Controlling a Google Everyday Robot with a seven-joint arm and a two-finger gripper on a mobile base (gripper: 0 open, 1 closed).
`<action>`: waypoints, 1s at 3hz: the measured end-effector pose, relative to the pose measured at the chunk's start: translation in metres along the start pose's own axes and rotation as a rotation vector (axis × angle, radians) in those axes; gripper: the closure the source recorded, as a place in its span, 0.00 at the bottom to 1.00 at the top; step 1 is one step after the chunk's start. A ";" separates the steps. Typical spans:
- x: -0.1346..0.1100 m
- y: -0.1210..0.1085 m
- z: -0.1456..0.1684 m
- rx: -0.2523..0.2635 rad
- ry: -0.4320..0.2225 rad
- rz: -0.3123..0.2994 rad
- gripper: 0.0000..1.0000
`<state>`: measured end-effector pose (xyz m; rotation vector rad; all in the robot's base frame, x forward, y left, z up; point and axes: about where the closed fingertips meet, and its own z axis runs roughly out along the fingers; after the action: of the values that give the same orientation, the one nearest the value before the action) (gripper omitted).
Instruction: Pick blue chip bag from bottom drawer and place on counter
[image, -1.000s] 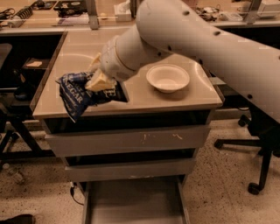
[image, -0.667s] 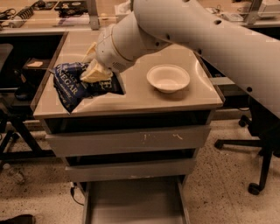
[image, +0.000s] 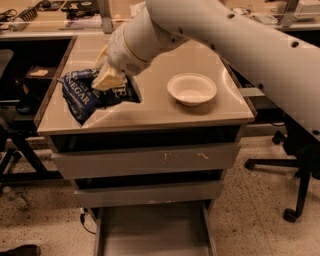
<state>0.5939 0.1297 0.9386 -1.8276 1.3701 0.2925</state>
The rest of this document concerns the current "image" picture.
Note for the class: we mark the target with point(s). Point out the white paper bowl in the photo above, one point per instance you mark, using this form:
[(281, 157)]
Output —
[(192, 89)]

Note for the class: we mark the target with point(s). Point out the grey middle drawer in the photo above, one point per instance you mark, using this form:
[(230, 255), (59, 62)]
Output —
[(149, 194)]

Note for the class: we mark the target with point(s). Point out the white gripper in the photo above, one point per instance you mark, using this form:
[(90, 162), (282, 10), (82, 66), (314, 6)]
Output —
[(120, 57)]

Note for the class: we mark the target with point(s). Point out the blue chip bag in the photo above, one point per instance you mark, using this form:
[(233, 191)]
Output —
[(83, 100)]

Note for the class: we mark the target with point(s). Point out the black office chair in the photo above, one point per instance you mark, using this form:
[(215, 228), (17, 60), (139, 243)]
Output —
[(306, 151)]

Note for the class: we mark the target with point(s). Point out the black desk frame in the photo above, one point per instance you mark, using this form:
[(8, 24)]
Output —
[(18, 134)]

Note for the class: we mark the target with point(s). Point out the black shoe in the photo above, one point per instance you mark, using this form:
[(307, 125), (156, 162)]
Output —
[(25, 250)]

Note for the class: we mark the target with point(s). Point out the clear plastic bottle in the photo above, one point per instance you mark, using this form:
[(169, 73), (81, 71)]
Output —
[(15, 198)]

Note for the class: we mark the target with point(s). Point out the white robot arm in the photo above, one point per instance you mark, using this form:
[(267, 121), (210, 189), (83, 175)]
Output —
[(287, 68)]

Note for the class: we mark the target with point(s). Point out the grey top drawer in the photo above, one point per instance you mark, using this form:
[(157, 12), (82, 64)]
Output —
[(141, 161)]

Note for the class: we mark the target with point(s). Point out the grey drawer cabinet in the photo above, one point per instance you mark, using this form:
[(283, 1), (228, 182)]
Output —
[(158, 121)]

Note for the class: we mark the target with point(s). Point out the grey open bottom drawer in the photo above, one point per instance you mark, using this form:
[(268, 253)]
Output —
[(172, 229)]

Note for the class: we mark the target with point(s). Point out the long back workbench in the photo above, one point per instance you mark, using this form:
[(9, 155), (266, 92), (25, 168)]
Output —
[(50, 20)]

